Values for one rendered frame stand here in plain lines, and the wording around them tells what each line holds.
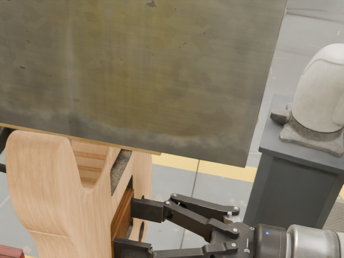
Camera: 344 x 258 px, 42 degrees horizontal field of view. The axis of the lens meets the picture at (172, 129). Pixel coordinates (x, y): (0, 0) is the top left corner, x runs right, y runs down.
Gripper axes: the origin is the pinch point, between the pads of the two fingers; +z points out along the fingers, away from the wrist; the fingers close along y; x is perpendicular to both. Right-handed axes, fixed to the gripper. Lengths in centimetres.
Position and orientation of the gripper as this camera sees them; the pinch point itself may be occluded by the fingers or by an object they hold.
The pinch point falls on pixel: (126, 227)
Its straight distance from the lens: 60.6
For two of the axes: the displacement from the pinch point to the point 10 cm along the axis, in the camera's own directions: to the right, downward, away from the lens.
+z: -9.8, -1.7, 1.1
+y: 1.9, -5.2, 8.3
